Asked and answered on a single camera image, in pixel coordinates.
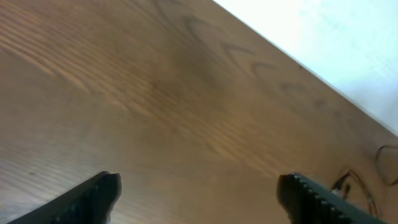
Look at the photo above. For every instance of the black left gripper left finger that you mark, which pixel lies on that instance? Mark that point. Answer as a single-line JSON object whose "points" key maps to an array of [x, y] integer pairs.
{"points": [[90, 202]]}

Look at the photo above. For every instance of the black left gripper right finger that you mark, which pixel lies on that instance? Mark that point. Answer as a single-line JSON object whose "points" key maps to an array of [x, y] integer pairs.
{"points": [[307, 202]]}

